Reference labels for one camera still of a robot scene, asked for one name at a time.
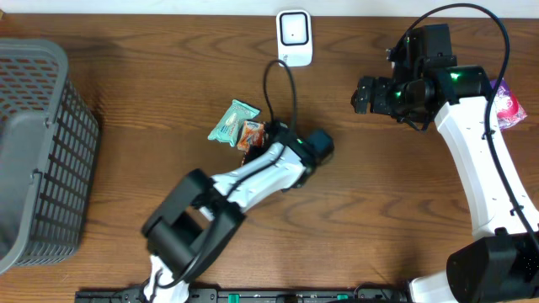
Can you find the pink purple pad package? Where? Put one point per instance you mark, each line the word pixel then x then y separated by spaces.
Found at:
pixel 508 108

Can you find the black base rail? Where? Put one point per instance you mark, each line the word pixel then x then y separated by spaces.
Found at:
pixel 210 295

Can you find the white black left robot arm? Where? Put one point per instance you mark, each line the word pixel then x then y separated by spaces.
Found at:
pixel 189 230

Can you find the teal flushable wipes pack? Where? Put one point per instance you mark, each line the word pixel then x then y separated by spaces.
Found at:
pixel 228 128

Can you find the white barcode scanner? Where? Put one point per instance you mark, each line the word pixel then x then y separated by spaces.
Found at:
pixel 294 37

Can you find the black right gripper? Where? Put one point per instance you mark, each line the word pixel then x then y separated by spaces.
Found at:
pixel 362 95

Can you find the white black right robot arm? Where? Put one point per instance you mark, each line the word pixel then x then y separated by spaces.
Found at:
pixel 501 263

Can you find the grey plastic basket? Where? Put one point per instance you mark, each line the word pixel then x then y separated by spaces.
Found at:
pixel 49 149

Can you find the orange toilet tissue pack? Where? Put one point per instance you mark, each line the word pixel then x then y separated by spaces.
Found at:
pixel 252 135

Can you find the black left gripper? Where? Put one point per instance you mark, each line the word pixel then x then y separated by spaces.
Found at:
pixel 261 140

